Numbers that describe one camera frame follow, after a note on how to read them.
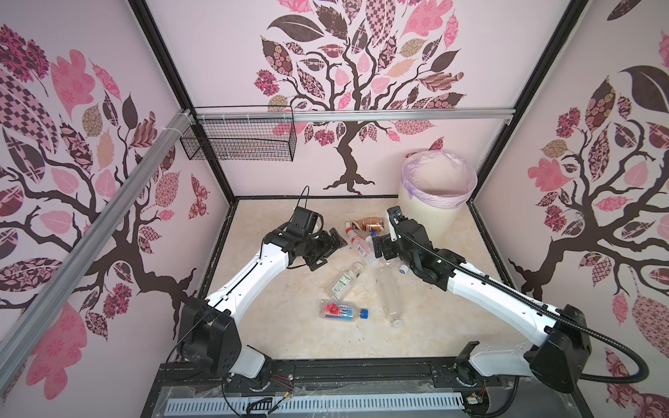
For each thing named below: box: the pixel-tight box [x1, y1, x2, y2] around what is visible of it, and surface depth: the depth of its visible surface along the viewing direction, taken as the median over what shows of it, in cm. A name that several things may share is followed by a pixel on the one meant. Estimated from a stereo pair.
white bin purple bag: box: [398, 149, 478, 243], surface depth 95 cm
